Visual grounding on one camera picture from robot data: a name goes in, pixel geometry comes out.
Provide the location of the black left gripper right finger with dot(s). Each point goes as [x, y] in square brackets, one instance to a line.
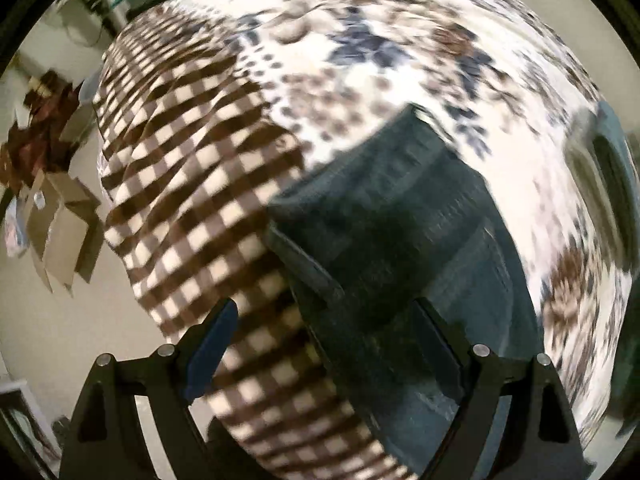
[513, 420]

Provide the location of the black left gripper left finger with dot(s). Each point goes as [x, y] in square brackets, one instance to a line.
[106, 439]

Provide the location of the dark blue denim jeans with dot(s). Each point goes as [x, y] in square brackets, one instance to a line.
[396, 224]

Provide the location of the dark green garment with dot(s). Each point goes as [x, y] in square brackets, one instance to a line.
[624, 402]

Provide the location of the open cardboard box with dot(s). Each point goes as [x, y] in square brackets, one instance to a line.
[64, 229]

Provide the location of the dark red brown clothes pile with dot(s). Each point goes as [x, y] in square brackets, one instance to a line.
[40, 146]

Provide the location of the floral white brown blanket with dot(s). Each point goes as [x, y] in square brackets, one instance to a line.
[209, 109]

